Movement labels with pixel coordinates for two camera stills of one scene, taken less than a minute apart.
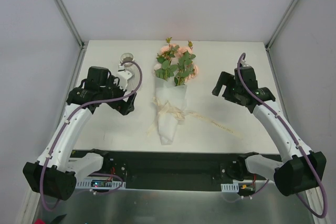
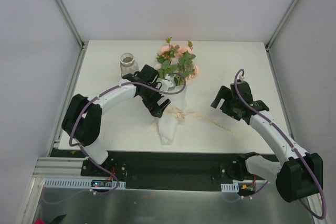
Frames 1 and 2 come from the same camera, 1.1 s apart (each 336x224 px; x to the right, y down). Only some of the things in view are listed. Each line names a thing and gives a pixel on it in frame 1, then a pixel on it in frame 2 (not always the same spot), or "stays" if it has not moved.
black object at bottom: (58, 219) stays
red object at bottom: (39, 221) stays
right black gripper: (226, 87) → (227, 103)
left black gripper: (122, 100) → (156, 105)
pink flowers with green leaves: (172, 60) stays
